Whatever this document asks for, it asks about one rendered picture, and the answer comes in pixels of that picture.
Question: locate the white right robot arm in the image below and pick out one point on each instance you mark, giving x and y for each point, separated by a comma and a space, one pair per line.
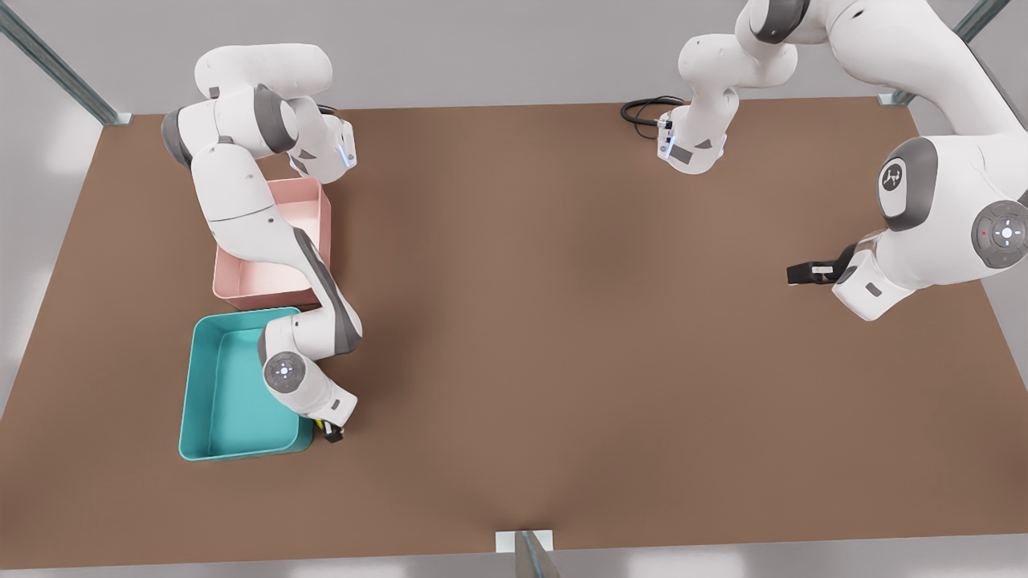
241, 201

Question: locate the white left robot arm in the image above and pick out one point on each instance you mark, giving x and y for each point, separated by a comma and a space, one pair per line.
948, 185

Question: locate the teal rectangular tray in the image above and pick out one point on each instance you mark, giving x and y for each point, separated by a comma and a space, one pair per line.
233, 393

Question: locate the pink rectangular tray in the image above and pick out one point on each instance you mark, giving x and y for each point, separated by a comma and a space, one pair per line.
309, 210

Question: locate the silver frame post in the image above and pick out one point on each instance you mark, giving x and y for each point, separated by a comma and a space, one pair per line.
530, 554
56, 68
956, 40

